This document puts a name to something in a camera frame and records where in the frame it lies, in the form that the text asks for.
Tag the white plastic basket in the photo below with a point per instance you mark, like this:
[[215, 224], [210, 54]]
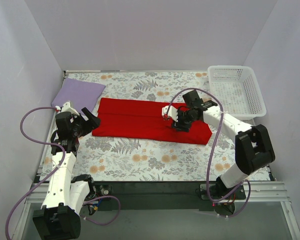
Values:
[[237, 88]]

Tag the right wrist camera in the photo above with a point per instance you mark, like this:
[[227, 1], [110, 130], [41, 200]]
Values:
[[169, 113]]

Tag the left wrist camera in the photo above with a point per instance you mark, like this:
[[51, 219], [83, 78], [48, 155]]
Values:
[[67, 107]]

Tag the red t shirt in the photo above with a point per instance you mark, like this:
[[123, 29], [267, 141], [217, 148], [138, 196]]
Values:
[[139, 119]]

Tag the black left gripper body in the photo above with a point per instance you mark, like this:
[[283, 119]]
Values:
[[84, 122]]

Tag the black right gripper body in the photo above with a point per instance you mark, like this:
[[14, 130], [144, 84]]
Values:
[[181, 124]]

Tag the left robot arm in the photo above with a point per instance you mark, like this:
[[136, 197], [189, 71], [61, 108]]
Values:
[[59, 216]]

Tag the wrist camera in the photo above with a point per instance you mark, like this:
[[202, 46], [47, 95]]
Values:
[[67, 107], [169, 113]]

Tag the folded lilac t shirt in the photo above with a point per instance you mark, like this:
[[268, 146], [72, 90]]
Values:
[[82, 94]]

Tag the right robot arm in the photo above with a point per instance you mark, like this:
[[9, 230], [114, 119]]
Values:
[[252, 143]]

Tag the aluminium table frame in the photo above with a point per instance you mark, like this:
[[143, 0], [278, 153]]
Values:
[[256, 191]]

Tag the floral table mat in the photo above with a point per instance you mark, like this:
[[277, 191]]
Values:
[[127, 159]]

